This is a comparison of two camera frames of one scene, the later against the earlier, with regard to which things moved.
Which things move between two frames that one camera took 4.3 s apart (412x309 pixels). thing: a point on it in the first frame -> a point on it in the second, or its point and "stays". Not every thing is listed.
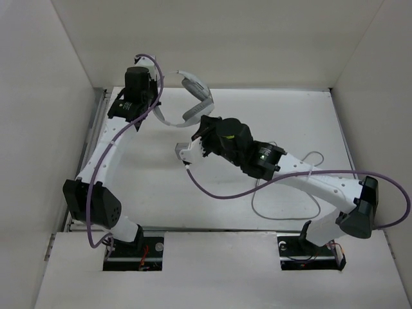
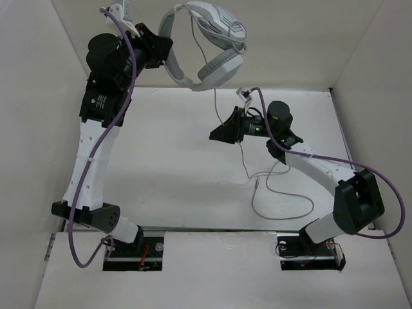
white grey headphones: (199, 113) -> (221, 26)
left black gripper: (153, 83) -> (157, 46)
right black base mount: (297, 253) stays
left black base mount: (145, 253) stays
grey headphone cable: (311, 194) -> (206, 62)
